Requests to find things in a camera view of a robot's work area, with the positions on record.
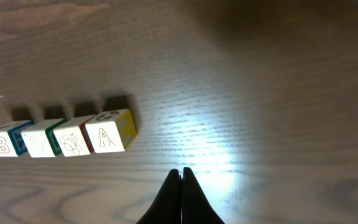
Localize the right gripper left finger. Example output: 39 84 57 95
137 169 181 224

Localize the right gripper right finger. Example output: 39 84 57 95
181 167 224 224

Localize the white block with bug drawing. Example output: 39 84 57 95
85 109 137 153

